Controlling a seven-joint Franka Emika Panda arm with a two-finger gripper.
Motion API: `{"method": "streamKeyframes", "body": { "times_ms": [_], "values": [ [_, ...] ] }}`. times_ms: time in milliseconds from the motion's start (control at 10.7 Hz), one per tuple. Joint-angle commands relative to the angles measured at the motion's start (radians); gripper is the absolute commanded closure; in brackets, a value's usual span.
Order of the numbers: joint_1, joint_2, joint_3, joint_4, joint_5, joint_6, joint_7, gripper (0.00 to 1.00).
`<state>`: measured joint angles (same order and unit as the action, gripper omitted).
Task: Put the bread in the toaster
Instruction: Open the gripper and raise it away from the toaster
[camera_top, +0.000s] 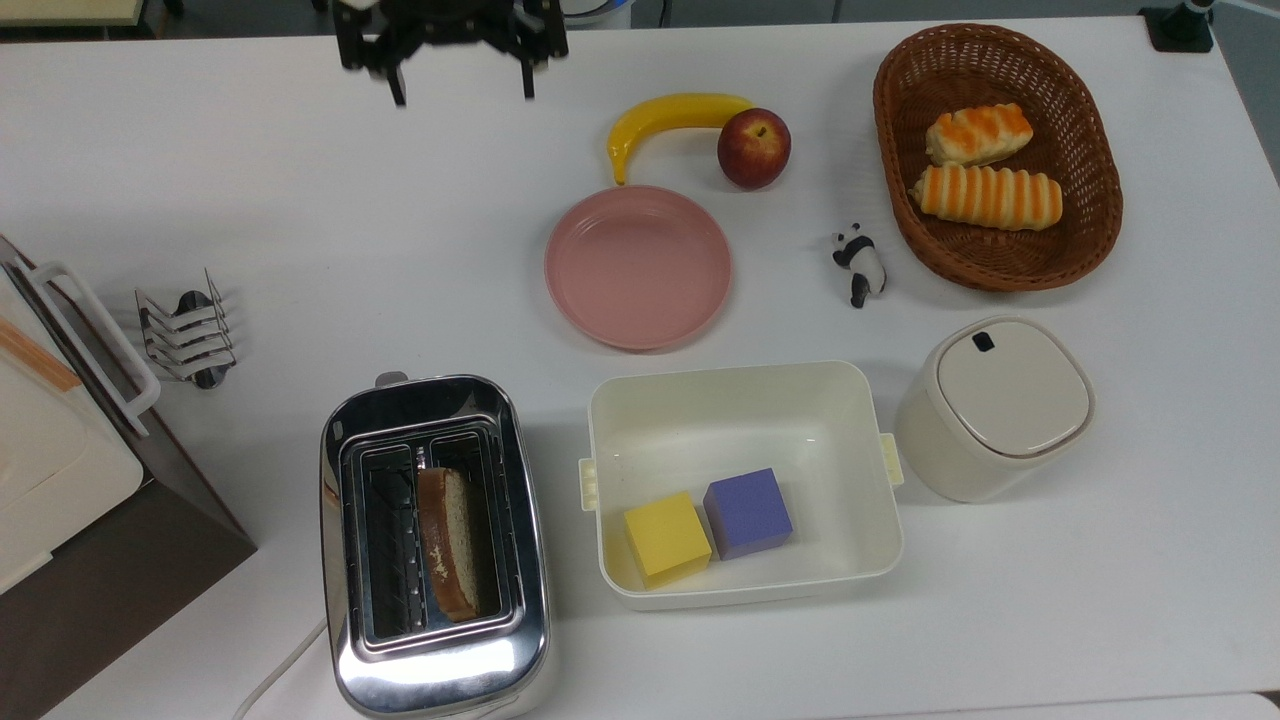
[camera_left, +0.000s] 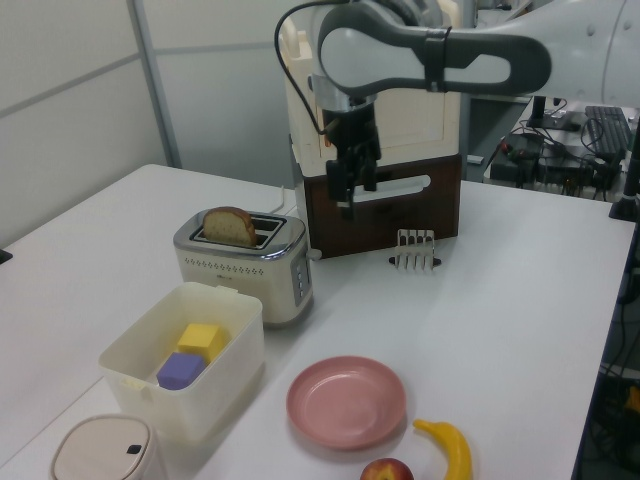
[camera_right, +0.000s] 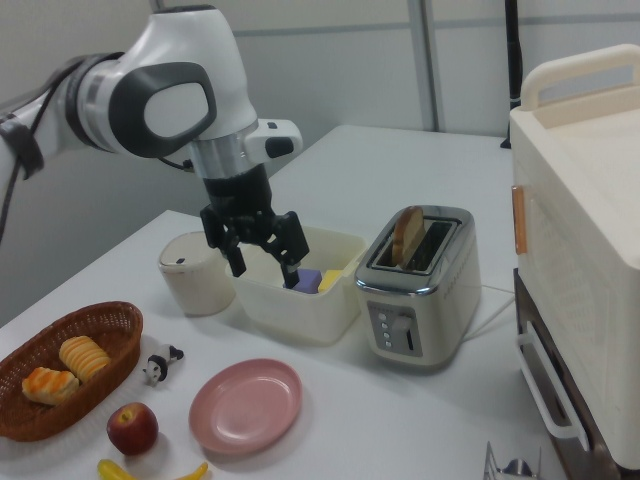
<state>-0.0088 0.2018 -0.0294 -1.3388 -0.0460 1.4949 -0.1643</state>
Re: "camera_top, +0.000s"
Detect white toaster power cable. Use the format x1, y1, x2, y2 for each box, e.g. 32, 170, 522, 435
232, 620, 331, 720

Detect black stand base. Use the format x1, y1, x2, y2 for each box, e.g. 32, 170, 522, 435
1140, 0, 1217, 54

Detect cream lidded trash can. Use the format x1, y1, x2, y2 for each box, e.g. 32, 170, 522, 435
893, 316, 1097, 504

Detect cream side table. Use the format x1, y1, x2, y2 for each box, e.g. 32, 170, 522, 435
0, 0, 147, 28

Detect panda figurine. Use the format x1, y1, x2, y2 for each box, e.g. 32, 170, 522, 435
831, 223, 888, 309

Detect cream plastic storage box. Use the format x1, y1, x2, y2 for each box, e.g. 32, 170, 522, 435
578, 360, 906, 612

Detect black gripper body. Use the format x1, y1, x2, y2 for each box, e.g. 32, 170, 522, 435
335, 0, 569, 73

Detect orange glazed bread bun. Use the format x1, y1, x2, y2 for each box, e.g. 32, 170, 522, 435
924, 103, 1035, 167

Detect metal toast rack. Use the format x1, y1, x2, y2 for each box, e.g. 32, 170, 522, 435
134, 268, 239, 391

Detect purple cube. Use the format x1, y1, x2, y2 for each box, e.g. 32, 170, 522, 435
703, 467, 795, 561

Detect pink plate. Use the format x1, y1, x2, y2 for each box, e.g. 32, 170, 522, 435
544, 184, 733, 351

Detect cream chrome two-slot toaster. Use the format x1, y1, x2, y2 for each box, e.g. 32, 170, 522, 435
320, 372, 553, 719

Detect brown-crusted bread slice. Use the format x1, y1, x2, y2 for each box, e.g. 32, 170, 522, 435
416, 466, 481, 623

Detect yellow cube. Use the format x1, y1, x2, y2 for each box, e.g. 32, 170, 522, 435
623, 490, 713, 589

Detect cream and brown toy oven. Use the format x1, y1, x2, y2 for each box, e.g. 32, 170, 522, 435
0, 232, 258, 720

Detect brown wicker basket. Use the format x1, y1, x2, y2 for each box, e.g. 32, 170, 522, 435
872, 23, 1124, 293

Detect yellow banana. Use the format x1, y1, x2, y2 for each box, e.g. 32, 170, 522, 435
607, 92, 756, 187

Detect red apple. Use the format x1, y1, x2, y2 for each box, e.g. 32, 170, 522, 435
716, 107, 793, 191

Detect long striped bread roll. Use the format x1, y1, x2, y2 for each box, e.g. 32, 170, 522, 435
908, 164, 1064, 232

